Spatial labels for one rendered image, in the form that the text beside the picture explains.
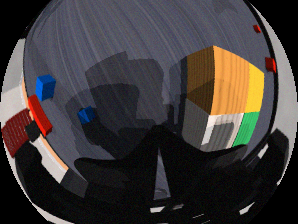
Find green cube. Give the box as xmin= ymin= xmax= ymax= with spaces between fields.
xmin=231 ymin=111 xmax=260 ymax=147

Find yellow cube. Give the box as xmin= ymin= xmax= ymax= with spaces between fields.
xmin=245 ymin=63 xmax=264 ymax=113

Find orange wooden cube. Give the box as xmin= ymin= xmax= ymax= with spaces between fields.
xmin=187 ymin=46 xmax=249 ymax=116

